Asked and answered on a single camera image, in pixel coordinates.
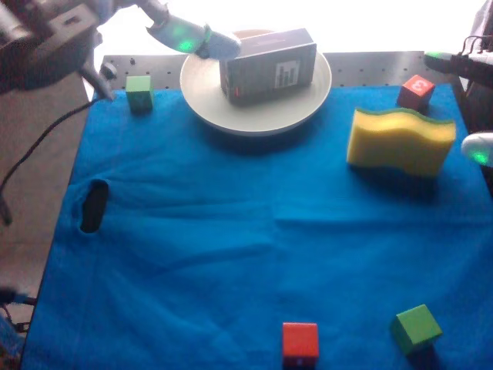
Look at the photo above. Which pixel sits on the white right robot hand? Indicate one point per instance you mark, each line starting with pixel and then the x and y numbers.
pixel 477 148

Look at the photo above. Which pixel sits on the green toy cube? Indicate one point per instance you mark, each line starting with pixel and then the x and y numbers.
pixel 416 327
pixel 139 94

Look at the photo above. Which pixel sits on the red cube with white three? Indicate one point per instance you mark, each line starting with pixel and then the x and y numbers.
pixel 416 88

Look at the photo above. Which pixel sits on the plain red toy cube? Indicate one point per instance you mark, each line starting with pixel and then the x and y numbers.
pixel 300 341

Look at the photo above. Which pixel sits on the dark rectangular cardboard box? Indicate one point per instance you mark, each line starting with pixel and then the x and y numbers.
pixel 265 73

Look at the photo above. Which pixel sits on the yellow sponge with green pad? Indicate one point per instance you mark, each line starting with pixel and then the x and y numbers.
pixel 396 142

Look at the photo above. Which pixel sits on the blue fabric cloth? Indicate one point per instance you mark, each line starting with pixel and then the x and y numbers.
pixel 231 270

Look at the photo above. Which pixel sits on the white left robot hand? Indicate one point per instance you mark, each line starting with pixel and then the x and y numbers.
pixel 181 36

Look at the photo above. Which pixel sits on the black perforated base board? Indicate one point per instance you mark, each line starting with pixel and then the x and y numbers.
pixel 366 69

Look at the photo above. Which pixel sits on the round white plate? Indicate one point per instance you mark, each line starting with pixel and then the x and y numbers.
pixel 262 115

